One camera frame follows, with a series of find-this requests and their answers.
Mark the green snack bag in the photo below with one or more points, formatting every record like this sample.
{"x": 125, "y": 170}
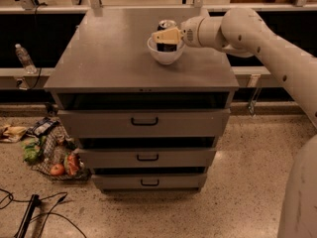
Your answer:
{"x": 33, "y": 150}

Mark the wire basket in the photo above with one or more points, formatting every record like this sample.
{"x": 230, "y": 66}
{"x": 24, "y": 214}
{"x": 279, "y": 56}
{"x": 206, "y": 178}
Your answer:
{"x": 57, "y": 146}

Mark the red orange snack bag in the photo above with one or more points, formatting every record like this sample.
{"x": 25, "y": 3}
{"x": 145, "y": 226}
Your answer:
{"x": 71, "y": 164}

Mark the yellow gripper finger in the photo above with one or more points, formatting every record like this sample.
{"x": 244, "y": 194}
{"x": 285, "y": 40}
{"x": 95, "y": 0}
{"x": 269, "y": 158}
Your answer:
{"x": 171, "y": 36}

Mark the yellow cloth on floor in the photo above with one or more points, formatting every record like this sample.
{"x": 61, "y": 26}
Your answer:
{"x": 12, "y": 134}

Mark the white bowl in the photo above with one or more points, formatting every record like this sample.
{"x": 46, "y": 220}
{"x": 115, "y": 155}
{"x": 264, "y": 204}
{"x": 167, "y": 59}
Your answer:
{"x": 165, "y": 57}

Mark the top grey drawer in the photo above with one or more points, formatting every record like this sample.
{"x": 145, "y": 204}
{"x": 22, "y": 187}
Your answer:
{"x": 137, "y": 124}

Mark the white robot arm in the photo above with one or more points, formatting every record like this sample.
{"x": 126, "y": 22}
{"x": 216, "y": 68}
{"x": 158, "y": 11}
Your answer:
{"x": 241, "y": 32}

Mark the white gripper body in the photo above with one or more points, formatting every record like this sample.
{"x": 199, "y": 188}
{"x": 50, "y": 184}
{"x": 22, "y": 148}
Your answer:
{"x": 189, "y": 32}

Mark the clear plastic water bottle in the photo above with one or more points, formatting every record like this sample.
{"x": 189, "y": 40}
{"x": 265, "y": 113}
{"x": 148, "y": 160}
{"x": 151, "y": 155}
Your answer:
{"x": 25, "y": 59}

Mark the black stand bar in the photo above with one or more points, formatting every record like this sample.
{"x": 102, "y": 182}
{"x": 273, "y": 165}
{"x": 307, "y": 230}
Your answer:
{"x": 34, "y": 202}

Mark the grey drawer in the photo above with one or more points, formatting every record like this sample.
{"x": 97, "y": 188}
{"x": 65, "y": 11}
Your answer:
{"x": 149, "y": 182}
{"x": 146, "y": 158}
{"x": 137, "y": 124}

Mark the blue snack bag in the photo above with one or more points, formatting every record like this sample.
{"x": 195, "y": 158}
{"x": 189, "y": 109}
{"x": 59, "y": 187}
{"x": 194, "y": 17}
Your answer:
{"x": 42, "y": 127}

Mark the bottom grey drawer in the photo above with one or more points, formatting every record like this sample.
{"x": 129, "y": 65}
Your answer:
{"x": 149, "y": 182}

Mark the blue pepsi can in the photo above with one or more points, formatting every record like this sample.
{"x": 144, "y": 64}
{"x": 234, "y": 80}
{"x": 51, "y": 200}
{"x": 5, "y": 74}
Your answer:
{"x": 163, "y": 25}

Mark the grey drawer cabinet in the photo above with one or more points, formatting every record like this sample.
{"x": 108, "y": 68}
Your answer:
{"x": 107, "y": 66}

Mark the red apple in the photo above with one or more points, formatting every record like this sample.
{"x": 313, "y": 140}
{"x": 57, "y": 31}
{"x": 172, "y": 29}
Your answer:
{"x": 57, "y": 170}

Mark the middle grey drawer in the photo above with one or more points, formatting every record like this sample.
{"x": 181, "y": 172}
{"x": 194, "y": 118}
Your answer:
{"x": 146, "y": 158}

